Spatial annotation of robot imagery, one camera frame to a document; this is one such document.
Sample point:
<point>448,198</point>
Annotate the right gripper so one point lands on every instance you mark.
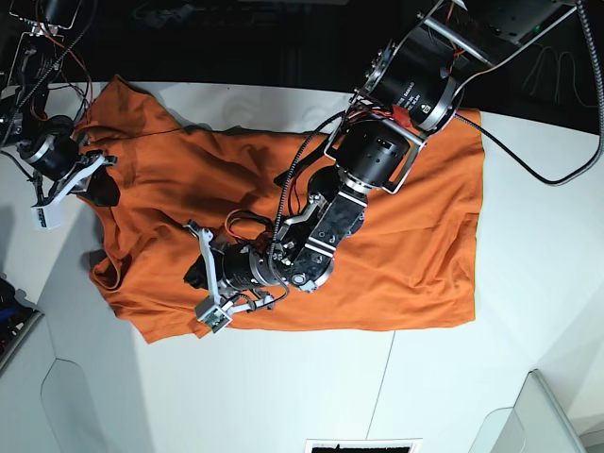
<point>60,167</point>

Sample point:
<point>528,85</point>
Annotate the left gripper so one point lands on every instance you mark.
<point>240,272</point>

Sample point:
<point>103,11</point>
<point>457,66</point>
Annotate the orange t-shirt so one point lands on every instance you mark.
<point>410,266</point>

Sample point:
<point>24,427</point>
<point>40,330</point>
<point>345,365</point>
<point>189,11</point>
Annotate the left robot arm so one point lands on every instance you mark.
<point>411,91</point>

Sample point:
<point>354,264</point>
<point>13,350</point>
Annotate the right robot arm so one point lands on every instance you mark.
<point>36,37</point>

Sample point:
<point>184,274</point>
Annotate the clear plastic bin left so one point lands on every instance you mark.
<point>46,403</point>

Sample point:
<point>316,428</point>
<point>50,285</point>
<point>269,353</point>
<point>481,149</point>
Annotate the black and white marker card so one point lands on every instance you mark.
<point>393,445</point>

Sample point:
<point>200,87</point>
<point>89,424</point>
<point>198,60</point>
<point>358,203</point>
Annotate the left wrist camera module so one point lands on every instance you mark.
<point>213,315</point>

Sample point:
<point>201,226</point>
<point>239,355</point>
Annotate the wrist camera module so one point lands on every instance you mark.
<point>46,217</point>
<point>213,315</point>

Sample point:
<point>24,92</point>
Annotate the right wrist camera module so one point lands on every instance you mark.
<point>46,217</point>

